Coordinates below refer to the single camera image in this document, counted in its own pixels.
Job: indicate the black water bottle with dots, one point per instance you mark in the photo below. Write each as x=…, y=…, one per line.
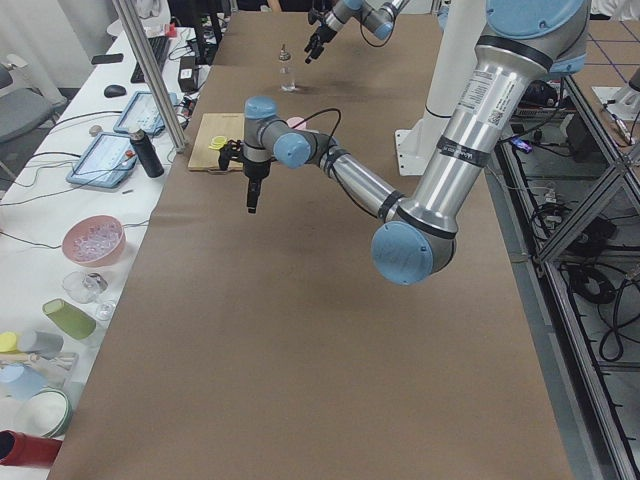
x=144, y=149

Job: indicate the pink bowl with ice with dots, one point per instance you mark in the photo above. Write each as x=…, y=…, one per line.
x=95, y=241

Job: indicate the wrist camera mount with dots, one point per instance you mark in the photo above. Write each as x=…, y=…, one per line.
x=231, y=156
x=316, y=16

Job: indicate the white green rimmed bowl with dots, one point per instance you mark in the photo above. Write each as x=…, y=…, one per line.
x=47, y=414

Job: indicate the pink plastic cup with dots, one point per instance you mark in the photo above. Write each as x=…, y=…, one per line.
x=297, y=123

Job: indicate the near blue teach pendant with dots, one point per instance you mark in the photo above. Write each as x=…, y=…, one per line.
x=106, y=163

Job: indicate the grey plastic cup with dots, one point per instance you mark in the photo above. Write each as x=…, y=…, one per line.
x=47, y=345

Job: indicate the black smartphone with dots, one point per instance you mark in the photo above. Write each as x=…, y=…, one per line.
x=104, y=59

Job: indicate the far blue teach pendant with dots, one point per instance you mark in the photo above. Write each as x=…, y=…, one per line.
x=141, y=110

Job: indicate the bamboo cutting board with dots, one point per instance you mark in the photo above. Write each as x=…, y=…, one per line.
x=215, y=131

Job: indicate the clear glass sauce bottle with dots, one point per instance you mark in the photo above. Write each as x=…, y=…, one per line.
x=286, y=70

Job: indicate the clear wine glass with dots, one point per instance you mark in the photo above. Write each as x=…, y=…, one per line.
x=90, y=288

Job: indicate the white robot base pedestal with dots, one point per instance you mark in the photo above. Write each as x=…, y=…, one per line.
x=455, y=62

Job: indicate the lemon slice by knife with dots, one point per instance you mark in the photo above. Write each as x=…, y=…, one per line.
x=218, y=142

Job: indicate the green plastic cup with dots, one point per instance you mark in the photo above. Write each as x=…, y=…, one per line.
x=70, y=319

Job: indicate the blue teach pendant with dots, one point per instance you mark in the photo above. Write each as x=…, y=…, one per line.
x=106, y=163
x=141, y=110

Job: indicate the black power adapter box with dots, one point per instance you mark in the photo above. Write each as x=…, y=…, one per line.
x=188, y=75

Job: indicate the black computer mouse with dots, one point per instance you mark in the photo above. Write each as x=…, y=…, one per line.
x=113, y=91

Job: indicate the aluminium frame post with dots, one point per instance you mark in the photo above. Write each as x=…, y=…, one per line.
x=144, y=56

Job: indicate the light blue cup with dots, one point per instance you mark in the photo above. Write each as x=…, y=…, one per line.
x=22, y=381

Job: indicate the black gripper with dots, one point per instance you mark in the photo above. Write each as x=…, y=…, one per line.
x=324, y=33
x=256, y=171

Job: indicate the yellow plastic cup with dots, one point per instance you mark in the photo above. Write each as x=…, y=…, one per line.
x=9, y=342

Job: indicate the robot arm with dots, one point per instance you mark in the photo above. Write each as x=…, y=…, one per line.
x=378, y=21
x=520, y=42

